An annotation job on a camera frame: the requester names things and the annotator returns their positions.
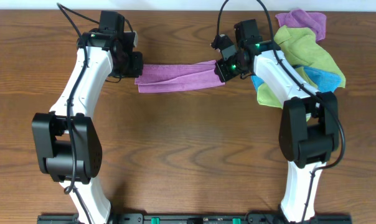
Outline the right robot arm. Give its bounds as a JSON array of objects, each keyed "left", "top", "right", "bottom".
[{"left": 211, "top": 19, "right": 344, "bottom": 223}]

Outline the small green cloth with label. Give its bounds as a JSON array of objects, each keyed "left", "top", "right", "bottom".
[{"left": 256, "top": 67, "right": 319, "bottom": 122}]

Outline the purple cloth at back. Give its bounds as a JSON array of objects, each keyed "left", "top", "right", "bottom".
[{"left": 275, "top": 9, "right": 327, "bottom": 41}]

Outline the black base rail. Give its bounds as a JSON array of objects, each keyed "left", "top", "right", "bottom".
[{"left": 37, "top": 213, "right": 352, "bottom": 224}]

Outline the blue cloth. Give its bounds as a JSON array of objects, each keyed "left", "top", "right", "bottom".
[{"left": 251, "top": 65, "right": 344, "bottom": 94}]

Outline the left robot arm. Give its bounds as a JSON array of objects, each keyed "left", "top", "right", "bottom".
[{"left": 32, "top": 11, "right": 143, "bottom": 223}]

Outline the large green cloth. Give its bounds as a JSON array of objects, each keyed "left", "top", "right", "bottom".
[{"left": 274, "top": 26, "right": 346, "bottom": 88}]

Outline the purple microfiber cloth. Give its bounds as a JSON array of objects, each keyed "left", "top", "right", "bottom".
[{"left": 134, "top": 60, "right": 224, "bottom": 93}]

